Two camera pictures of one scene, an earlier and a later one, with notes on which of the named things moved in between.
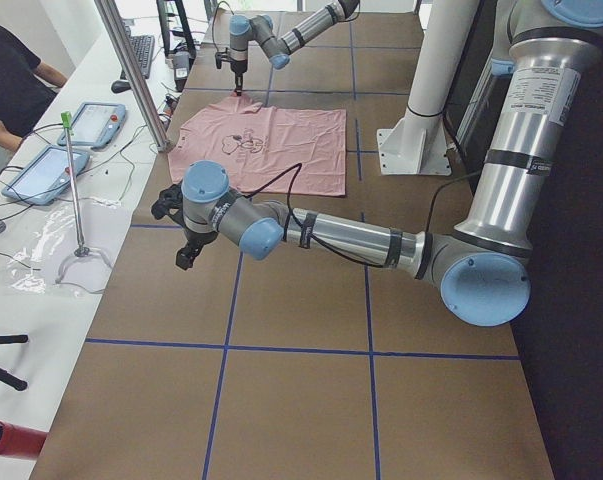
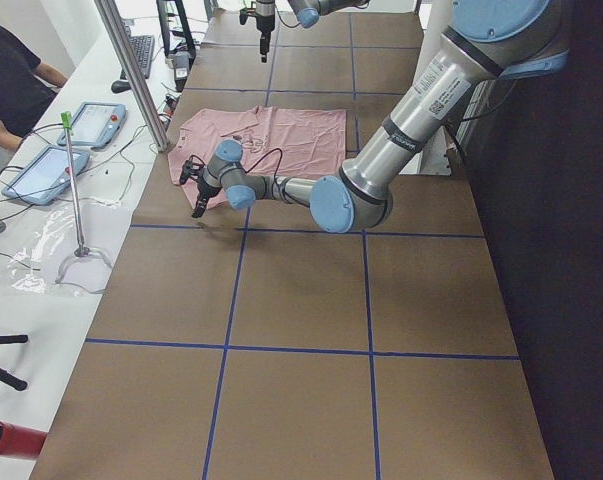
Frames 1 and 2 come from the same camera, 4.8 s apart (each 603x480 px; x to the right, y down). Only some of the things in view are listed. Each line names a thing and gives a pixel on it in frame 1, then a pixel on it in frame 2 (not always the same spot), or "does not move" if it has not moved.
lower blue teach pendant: (42, 179) does not move
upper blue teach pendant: (96, 125) does not move
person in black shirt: (16, 86) does not move
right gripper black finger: (238, 83) -> (264, 45)
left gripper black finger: (186, 255) -> (200, 206)
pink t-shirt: (255, 141) does not move
